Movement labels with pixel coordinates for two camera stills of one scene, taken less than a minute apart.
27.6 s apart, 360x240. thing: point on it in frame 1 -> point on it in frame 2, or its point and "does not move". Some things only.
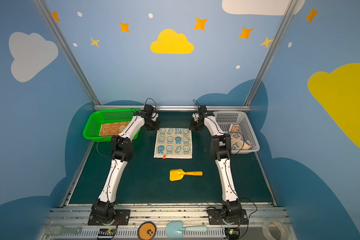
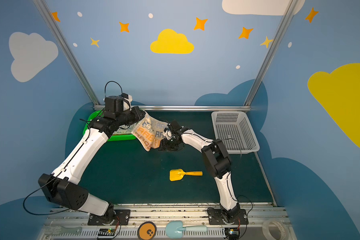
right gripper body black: [196, 124] -> [170, 139]
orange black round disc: [146, 230] does not move
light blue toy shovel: [174, 229] does not move
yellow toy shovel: [178, 174] does not move
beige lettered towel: [237, 142] -> [149, 131]
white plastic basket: [224, 119] does not move
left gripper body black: [152, 124] -> [138, 113]
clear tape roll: [275, 230] does not move
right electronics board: [232, 233] does not move
